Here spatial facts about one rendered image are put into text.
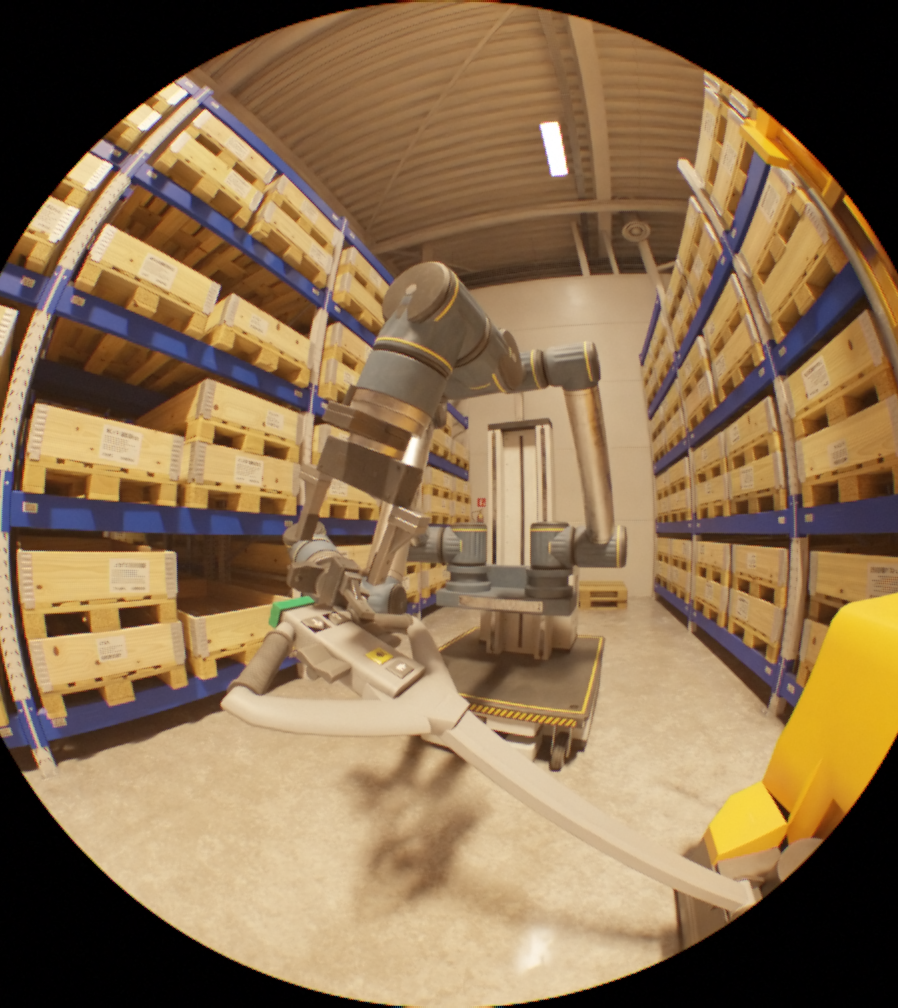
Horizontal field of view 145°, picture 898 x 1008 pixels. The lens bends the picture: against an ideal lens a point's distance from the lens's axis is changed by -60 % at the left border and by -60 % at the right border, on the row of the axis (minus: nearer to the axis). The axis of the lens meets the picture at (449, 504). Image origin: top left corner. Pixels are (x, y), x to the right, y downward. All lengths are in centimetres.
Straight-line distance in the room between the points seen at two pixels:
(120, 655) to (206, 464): 104
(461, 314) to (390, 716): 48
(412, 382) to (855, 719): 104
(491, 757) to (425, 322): 53
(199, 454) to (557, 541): 182
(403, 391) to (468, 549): 146
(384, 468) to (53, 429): 152
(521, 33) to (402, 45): 174
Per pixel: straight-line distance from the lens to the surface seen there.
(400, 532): 42
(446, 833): 146
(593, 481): 143
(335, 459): 46
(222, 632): 208
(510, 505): 213
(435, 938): 120
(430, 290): 45
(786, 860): 95
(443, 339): 44
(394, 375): 41
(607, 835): 57
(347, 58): 712
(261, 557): 303
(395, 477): 41
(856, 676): 99
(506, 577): 198
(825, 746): 101
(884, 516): 170
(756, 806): 117
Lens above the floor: 110
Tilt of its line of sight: 4 degrees up
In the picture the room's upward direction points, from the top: straight up
